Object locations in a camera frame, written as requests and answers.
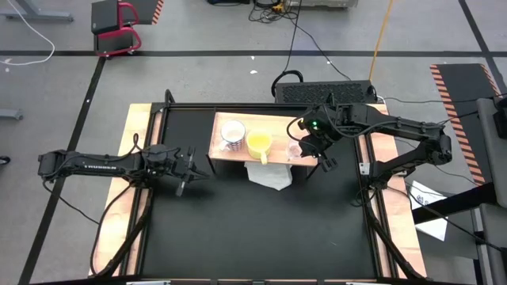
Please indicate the white knitted cloth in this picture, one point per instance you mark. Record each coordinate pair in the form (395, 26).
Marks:
(269, 176)

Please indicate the red and black step stool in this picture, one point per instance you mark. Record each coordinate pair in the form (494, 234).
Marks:
(105, 16)

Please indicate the black perforated computer case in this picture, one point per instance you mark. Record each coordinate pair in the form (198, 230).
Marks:
(325, 92)

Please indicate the silver metal bracket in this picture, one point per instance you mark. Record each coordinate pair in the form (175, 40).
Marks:
(364, 168)

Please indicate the grey metal table leg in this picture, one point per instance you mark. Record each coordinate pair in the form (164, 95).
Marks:
(39, 16)

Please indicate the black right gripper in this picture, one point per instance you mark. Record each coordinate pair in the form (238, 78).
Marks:
(321, 134)

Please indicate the clear glass cup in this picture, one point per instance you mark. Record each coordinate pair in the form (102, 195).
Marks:
(294, 149)

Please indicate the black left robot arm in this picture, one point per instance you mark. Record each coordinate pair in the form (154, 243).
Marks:
(99, 166)

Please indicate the red white patterned mug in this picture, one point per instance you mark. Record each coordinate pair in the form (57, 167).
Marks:
(233, 132)

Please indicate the black mat with orange stripes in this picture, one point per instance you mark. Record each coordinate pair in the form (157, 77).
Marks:
(463, 103)
(144, 10)

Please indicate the black table mat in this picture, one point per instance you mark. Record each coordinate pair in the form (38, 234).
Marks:
(277, 245)

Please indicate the black box device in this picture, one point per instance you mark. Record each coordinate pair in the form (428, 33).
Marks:
(501, 124)

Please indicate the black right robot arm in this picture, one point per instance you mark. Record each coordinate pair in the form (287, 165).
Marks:
(404, 126)

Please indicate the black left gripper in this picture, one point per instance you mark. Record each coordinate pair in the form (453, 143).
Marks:
(182, 168)

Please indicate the black caster wheel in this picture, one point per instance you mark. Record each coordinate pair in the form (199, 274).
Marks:
(4, 160)

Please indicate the yellow plastic mug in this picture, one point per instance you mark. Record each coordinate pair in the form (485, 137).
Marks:
(259, 140)

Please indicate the wooden shelf with black legs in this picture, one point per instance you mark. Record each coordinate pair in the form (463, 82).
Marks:
(273, 120)

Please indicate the black metal beam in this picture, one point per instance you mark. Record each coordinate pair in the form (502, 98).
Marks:
(429, 211)

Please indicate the white paper sheet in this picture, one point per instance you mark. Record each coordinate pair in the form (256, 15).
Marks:
(435, 231)

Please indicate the grey furniture unit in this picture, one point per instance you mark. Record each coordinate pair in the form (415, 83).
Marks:
(493, 166)

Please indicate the grey metal foot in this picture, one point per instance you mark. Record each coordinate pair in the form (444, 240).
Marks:
(10, 114)

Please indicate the grey flat box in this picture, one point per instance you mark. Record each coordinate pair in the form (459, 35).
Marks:
(325, 3)

